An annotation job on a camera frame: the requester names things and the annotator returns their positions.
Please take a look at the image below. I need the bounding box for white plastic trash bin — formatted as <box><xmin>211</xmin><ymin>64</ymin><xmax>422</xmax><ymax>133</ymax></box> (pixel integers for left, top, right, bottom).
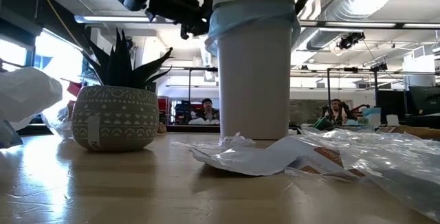
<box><xmin>217</xmin><ymin>21</ymin><xmax>293</xmax><ymax>141</ymax></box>

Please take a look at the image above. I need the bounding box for large white plastic bag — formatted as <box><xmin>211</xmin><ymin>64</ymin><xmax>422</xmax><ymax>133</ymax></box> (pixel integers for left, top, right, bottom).
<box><xmin>0</xmin><ymin>67</ymin><xmax>64</xmax><ymax>131</ymax></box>

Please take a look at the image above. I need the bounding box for black computer monitor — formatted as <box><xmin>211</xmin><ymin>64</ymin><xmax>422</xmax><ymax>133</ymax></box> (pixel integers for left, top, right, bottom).
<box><xmin>407</xmin><ymin>85</ymin><xmax>440</xmax><ymax>117</ymax></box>

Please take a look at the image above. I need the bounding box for yellow hanging cable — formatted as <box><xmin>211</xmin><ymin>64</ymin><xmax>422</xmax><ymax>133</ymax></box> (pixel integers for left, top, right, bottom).
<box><xmin>33</xmin><ymin>0</ymin><xmax>84</xmax><ymax>52</ymax></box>

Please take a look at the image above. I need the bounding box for succulent in grey patterned pot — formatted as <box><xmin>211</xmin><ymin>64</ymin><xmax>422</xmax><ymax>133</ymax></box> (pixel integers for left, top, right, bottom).
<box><xmin>71</xmin><ymin>27</ymin><xmax>175</xmax><ymax>153</ymax></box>

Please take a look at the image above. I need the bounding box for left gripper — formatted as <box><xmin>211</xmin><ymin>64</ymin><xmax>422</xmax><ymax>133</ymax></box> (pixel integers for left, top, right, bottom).
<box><xmin>146</xmin><ymin>0</ymin><xmax>216</xmax><ymax>41</ymax></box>

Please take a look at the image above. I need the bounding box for black glove with green cuff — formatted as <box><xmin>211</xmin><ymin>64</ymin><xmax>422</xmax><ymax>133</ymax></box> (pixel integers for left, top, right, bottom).
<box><xmin>311</xmin><ymin>115</ymin><xmax>333</xmax><ymax>131</ymax></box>

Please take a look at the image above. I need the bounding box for person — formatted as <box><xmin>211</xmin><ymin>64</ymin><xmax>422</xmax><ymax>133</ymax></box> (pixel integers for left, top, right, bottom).
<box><xmin>322</xmin><ymin>98</ymin><xmax>358</xmax><ymax>126</ymax></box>
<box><xmin>192</xmin><ymin>97</ymin><xmax>221</xmax><ymax>125</ymax></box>

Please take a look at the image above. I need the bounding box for clear printed plastic bag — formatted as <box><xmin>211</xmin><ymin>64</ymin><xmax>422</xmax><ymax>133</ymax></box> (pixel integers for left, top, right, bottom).
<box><xmin>285</xmin><ymin>126</ymin><xmax>440</xmax><ymax>222</ymax></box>

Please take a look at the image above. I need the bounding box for black ceiling rig camera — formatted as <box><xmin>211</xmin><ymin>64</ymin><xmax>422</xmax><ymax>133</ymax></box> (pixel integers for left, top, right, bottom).
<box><xmin>336</xmin><ymin>31</ymin><xmax>366</xmax><ymax>51</ymax></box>

